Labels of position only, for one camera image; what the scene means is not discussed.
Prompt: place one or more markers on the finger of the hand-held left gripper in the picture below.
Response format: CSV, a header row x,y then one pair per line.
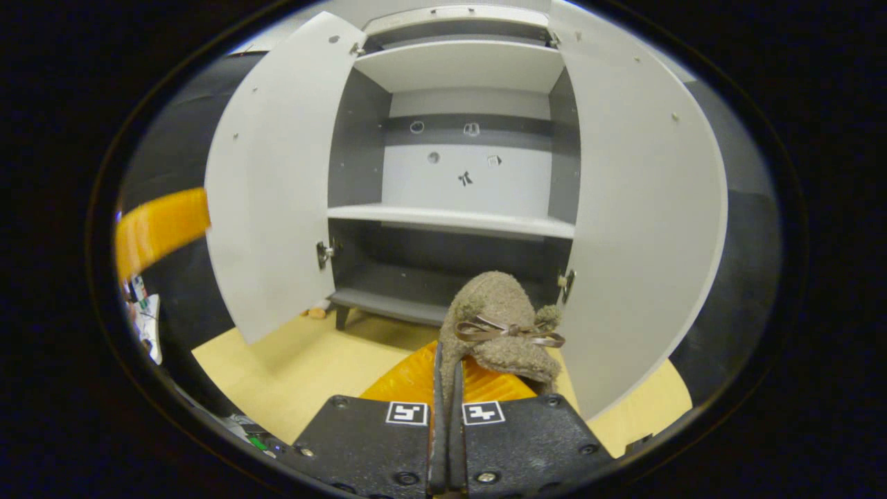
x,y
159,225

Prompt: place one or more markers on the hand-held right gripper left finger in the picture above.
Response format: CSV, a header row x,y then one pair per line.
x,y
374,450

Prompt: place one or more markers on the white cabinet door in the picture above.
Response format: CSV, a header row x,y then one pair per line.
x,y
277,180
637,208

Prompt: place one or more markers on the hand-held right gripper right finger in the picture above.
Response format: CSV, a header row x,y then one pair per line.
x,y
527,443

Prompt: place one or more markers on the brown fuzzy shoe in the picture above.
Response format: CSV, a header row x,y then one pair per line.
x,y
495,305

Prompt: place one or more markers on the black backdrop cloth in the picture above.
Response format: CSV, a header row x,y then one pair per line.
x,y
173,312

